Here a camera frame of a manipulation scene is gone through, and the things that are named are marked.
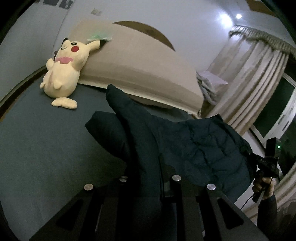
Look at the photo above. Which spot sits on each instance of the yellow Pikachu plush toy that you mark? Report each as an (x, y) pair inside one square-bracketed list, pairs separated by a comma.
[(63, 71)]

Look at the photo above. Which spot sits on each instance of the person's right forearm dark sleeve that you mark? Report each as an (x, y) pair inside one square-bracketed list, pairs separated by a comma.
[(267, 219)]

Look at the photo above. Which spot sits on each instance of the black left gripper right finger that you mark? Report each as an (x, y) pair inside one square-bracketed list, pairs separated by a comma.
[(203, 213)]

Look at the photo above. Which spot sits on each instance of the person's right hand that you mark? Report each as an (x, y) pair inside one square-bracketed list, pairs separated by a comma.
[(266, 185)]

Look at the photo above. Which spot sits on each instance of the green item on headboard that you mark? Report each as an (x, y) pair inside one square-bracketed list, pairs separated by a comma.
[(99, 37)]

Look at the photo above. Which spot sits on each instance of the pile of folded clothes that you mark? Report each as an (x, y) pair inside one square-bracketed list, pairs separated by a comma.
[(211, 86)]

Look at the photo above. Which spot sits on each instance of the beige pleated curtain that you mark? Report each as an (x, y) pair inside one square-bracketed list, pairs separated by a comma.
[(252, 63)]

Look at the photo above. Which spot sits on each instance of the dark navy puffer jacket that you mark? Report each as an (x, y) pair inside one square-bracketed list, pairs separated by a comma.
[(204, 150)]

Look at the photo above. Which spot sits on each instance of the beige padded headboard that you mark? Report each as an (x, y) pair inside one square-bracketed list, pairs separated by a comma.
[(139, 65)]

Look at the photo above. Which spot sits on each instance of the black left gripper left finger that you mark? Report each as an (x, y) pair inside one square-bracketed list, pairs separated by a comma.
[(123, 209)]

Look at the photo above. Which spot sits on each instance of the grey-blue bed sheet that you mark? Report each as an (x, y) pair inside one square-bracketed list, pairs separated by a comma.
[(48, 156)]

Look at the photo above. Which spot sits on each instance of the white framed window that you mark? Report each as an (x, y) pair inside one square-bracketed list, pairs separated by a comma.
[(278, 114)]

